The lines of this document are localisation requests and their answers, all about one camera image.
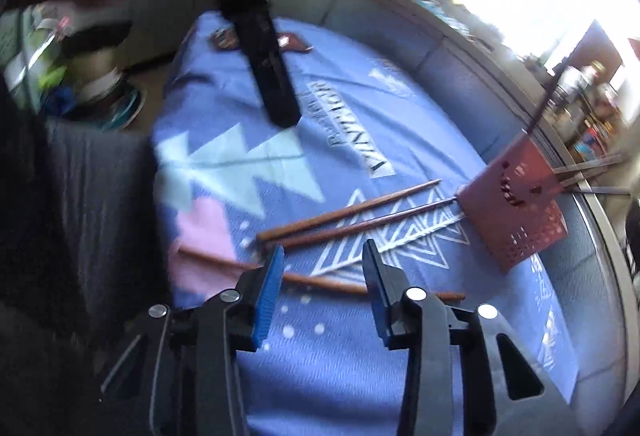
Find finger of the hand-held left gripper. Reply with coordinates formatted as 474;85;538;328
239;11;303;128

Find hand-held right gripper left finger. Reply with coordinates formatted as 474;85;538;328
100;243;287;436

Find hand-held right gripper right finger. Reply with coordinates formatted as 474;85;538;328
361;239;585;436

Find brown wooden chopstick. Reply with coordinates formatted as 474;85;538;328
556;166;608;187
179;246;467;303
256;179;444;243
552;153;624;176
272;197;460;253

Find pink perforated utensil holder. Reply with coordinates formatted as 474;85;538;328
456;131;569;273

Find red-brown snack packet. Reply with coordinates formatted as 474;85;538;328
207;28;315;55

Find blue printed blanket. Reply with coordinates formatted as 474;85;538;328
149;11;577;436

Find grey sofa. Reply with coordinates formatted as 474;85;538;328
125;0;636;436

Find white and teal container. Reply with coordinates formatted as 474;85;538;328
64;64;147;133

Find dark grey cloth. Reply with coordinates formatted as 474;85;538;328
44;115;172;322

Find green and white bag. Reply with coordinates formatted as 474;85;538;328
4;1;68;109

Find dark wooden chopstick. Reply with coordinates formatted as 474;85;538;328
526;60;574;138

